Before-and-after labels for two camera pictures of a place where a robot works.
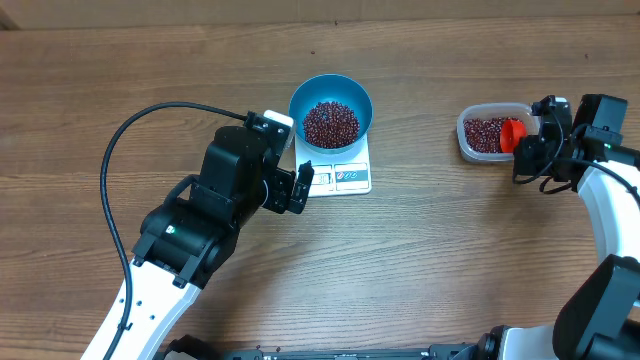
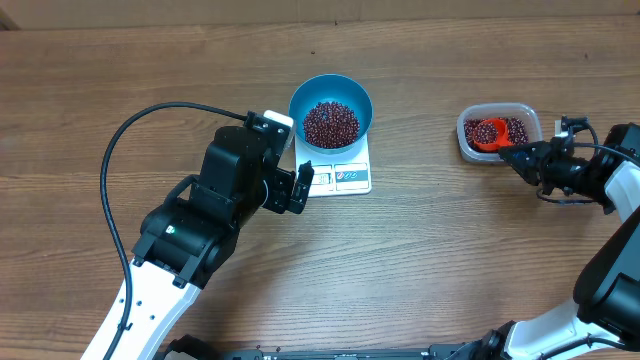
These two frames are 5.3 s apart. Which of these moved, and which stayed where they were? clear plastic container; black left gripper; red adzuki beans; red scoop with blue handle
Moved: red scoop with blue handle
Stayed: red adzuki beans; black left gripper; clear plastic container
